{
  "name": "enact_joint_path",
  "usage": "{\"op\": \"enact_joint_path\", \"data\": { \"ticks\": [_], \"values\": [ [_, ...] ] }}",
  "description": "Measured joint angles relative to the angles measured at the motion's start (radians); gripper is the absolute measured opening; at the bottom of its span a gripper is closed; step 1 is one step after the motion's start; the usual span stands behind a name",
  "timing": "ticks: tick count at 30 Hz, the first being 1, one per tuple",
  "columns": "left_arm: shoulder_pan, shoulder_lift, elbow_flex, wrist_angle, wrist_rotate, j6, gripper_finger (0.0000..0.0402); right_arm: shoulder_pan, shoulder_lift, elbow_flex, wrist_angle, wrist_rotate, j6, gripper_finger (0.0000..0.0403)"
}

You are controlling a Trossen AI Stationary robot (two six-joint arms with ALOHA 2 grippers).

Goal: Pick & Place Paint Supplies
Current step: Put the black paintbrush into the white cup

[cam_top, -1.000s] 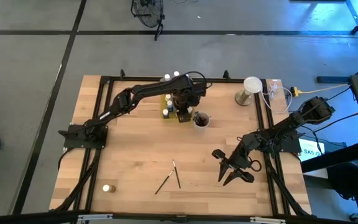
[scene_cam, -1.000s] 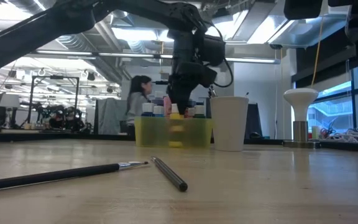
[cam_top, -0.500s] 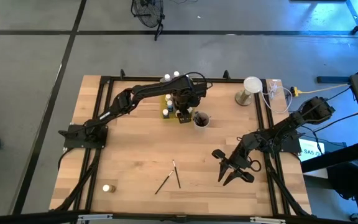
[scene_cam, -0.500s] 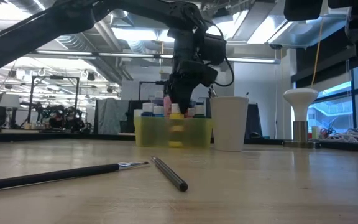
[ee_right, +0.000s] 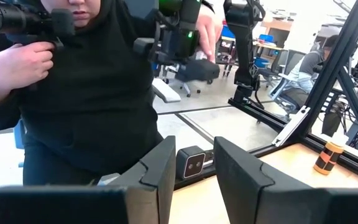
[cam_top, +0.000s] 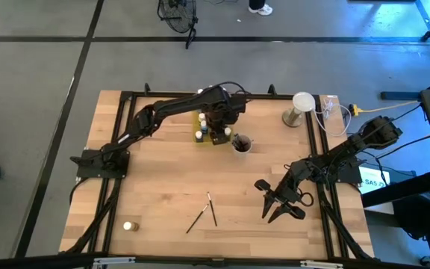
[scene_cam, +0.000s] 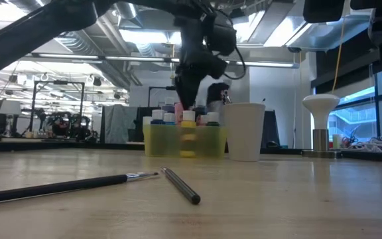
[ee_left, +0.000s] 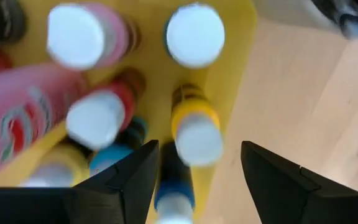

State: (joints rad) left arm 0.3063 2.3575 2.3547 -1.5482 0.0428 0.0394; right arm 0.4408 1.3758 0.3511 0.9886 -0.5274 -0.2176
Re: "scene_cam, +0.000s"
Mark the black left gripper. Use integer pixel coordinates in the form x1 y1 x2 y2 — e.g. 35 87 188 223
174 19 227 110

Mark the small yellow black-labelled paint bottle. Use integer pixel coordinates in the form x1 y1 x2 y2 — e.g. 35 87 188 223
180 110 198 159

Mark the large purple paint bottle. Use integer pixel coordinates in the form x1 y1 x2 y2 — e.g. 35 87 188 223
161 96 177 114

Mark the small green paint bottle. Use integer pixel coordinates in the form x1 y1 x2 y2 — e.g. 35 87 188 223
206 112 221 127

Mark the person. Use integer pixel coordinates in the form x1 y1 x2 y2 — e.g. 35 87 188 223
206 82 231 114

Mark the yellow translucent plastic bin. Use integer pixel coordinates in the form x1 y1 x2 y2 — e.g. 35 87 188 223
143 124 227 159

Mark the long suspended light bar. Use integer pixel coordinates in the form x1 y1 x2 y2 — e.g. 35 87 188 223
31 51 300 69

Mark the ribbed beige paper cup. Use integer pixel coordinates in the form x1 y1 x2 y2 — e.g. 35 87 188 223
223 102 267 163

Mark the grey cloth cover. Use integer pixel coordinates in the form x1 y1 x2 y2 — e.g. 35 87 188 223
103 104 139 144

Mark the black trapezoid screen back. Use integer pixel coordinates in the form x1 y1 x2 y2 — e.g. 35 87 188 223
263 110 281 149

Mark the white mushroom lamp, metal base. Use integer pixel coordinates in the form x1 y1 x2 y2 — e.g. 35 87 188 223
302 93 343 159

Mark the black framed window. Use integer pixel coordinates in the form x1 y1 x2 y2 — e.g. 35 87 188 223
310 62 382 147

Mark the white shade desk lamp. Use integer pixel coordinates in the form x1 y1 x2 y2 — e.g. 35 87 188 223
0 99 22 137

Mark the yellow pendant cord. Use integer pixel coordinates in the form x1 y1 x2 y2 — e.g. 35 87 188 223
170 42 176 79

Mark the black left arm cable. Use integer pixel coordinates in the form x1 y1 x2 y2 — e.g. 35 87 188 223
223 44 247 80

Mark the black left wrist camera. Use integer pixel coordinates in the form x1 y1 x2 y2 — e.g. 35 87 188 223
207 15 238 56

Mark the silver round ceiling duct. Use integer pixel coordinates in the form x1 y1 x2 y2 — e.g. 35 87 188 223
113 1 139 21

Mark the silver rectangular ceiling duct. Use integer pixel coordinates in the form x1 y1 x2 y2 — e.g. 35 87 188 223
263 0 374 50

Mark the yellow hanging cable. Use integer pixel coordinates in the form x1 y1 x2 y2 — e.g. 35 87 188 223
331 19 347 94

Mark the black aluminium table frame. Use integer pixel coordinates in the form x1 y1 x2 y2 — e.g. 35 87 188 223
0 139 382 164

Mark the white coiled cable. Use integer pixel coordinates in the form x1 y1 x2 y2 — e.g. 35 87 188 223
346 135 382 153

